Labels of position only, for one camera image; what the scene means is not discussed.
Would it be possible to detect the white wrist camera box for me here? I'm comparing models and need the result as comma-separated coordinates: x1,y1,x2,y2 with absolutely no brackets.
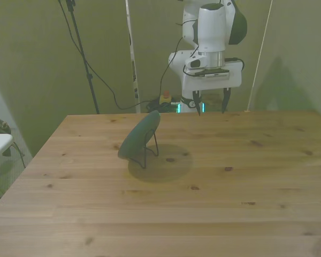
185,55,230,80

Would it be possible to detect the teal round plate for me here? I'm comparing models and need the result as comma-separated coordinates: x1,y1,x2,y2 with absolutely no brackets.
118,110,162,160

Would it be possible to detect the white vertical partition post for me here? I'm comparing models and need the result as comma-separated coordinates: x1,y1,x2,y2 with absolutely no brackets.
125,0,141,114

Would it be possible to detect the thin white rod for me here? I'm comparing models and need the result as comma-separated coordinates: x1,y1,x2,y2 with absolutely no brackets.
244,0,274,112

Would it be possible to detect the black hanging robot cable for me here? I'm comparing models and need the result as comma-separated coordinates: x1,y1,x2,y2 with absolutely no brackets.
158,36,184,104

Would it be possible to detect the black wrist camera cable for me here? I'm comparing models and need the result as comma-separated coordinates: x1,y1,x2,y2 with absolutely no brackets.
224,57,245,72

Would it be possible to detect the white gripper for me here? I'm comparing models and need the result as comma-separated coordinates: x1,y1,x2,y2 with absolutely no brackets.
183,60,243,117

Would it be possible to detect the black tripod camera stand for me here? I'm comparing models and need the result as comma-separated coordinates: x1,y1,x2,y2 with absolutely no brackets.
57,0,101,115

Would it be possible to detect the black controller cable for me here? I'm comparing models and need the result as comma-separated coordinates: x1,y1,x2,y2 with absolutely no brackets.
4,143,27,169

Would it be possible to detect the black tripod camera cable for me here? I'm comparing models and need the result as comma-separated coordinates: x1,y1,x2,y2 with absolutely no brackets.
58,0,161,110

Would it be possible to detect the yellow emergency stop button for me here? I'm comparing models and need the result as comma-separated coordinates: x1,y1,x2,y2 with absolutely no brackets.
159,90,173,105

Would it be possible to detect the black wire plate stand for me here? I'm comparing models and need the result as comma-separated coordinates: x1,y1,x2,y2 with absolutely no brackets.
127,129,159,170

